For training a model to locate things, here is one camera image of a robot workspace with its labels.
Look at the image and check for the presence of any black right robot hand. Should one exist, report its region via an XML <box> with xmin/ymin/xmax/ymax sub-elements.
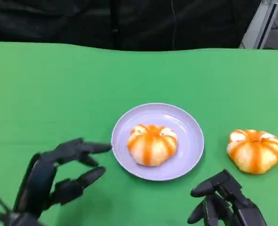
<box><xmin>187</xmin><ymin>169</ymin><xmax>268</xmax><ymax>226</ymax></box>

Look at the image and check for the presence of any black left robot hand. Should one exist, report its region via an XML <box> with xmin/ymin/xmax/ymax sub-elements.
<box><xmin>13</xmin><ymin>138</ymin><xmax>113</xmax><ymax>218</ymax></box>

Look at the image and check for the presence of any orange and white bread roll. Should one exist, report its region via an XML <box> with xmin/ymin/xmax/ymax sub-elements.
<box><xmin>226</xmin><ymin>129</ymin><xmax>278</xmax><ymax>175</ymax></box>
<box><xmin>126</xmin><ymin>124</ymin><xmax>179</xmax><ymax>167</ymax></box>

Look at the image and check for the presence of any lilac plate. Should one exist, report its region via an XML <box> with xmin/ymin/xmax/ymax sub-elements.
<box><xmin>111</xmin><ymin>102</ymin><xmax>205</xmax><ymax>181</ymax></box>

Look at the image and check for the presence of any green table cloth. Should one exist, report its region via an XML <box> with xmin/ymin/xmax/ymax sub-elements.
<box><xmin>0</xmin><ymin>41</ymin><xmax>278</xmax><ymax>226</ymax></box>

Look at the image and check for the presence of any black fabric backdrop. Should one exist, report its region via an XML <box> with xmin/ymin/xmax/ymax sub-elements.
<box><xmin>0</xmin><ymin>0</ymin><xmax>260</xmax><ymax>52</ymax></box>

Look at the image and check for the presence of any silver metal frame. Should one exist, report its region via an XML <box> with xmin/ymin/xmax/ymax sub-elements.
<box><xmin>239</xmin><ymin>0</ymin><xmax>278</xmax><ymax>49</ymax></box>

